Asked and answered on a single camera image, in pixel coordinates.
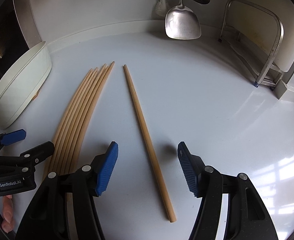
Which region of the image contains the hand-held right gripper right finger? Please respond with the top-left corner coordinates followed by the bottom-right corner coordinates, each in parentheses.
top-left (177, 141), bottom-right (279, 240)

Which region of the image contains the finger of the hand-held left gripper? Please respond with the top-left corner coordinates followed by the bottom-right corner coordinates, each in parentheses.
top-left (0, 141), bottom-right (55, 178)
top-left (0, 129), bottom-right (27, 155)

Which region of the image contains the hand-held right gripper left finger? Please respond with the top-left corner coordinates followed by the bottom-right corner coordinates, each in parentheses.
top-left (14, 141), bottom-right (119, 240)

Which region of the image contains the white round basin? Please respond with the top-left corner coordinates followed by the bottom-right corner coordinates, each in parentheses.
top-left (0, 41), bottom-right (53, 129)

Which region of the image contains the long wooden chopstick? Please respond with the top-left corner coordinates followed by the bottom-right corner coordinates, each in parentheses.
top-left (123, 64), bottom-right (177, 223)

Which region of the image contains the bundle of wooden chopsticks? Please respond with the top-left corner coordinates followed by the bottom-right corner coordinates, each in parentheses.
top-left (42, 61), bottom-right (115, 180)

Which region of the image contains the person's left hand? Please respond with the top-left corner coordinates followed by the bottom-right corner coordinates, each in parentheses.
top-left (1, 194), bottom-right (14, 233)

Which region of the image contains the metal cutting board rack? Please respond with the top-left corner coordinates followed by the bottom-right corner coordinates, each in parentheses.
top-left (217, 0), bottom-right (285, 90)

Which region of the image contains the metal spatula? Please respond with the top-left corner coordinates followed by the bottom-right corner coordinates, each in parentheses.
top-left (165, 0), bottom-right (202, 40)

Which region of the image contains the pale cutting board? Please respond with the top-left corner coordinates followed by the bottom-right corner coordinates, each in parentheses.
top-left (233, 0), bottom-right (294, 73)

